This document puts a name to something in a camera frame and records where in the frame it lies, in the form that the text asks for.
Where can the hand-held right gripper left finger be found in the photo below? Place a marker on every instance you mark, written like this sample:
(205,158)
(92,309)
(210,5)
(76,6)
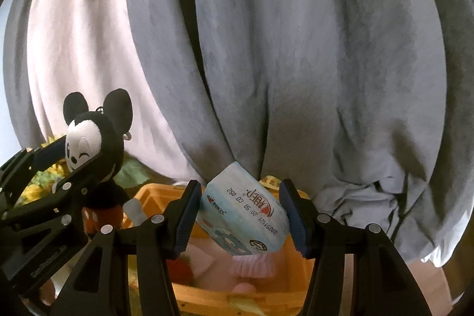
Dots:
(185,223)

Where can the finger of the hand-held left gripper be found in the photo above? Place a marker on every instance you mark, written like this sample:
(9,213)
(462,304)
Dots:
(22,157)
(68,190)

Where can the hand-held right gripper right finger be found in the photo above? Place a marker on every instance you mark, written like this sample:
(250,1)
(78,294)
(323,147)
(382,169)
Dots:
(294,223)

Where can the red fluffy pompom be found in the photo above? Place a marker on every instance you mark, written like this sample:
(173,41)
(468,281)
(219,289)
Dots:
(179,269)

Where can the black mouse plush toy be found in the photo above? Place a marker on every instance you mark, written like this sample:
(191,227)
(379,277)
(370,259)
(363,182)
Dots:
(92,142)

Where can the blue tissue packet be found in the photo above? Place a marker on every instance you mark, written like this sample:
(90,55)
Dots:
(240,212)

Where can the orange plastic basket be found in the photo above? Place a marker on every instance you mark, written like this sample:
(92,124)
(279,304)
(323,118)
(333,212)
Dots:
(207,299)

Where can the pink egg sponge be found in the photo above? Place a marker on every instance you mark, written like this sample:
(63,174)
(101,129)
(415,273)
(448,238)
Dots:
(243,288)

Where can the yellow basket tag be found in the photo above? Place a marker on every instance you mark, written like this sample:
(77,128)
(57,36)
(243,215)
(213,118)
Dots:
(270,181)

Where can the sunflower bouquet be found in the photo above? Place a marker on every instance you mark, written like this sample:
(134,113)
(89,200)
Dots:
(131,171)

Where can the narrow grey curtain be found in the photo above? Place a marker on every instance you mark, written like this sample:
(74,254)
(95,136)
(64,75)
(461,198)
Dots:
(18,79)

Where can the pale pink curtain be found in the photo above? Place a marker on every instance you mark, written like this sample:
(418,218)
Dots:
(92,23)

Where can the wide grey curtain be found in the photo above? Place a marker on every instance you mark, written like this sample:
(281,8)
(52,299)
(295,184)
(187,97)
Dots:
(296,42)

